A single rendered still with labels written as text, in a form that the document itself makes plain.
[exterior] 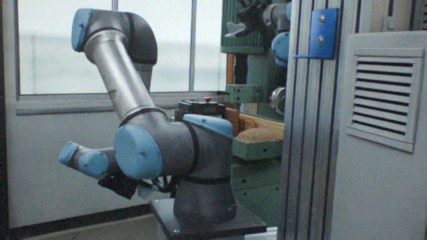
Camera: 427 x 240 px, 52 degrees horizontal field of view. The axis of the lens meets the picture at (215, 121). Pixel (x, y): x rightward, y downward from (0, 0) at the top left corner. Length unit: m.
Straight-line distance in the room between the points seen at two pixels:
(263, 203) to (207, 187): 0.72
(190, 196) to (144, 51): 0.45
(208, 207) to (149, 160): 0.19
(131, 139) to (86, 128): 2.05
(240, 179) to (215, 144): 0.64
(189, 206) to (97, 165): 0.40
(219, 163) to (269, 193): 0.73
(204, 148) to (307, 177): 0.23
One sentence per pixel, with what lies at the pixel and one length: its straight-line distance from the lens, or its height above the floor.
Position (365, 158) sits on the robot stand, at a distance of 0.66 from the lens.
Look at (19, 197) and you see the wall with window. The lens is 2.92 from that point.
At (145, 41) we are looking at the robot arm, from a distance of 1.23.
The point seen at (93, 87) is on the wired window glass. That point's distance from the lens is 2.98.
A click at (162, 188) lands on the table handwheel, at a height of 0.69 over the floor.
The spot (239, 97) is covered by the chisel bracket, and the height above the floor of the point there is 1.03.
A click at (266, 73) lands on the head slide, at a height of 1.12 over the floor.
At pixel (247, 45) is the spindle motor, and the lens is 1.69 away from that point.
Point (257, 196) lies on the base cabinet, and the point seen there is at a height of 0.67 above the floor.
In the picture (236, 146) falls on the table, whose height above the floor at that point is 0.88.
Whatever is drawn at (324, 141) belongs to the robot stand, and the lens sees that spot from 0.81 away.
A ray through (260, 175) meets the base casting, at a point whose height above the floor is 0.75.
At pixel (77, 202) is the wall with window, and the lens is 3.03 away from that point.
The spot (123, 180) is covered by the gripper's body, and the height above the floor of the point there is 0.76.
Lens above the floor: 1.19
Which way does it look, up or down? 9 degrees down
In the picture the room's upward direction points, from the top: 2 degrees clockwise
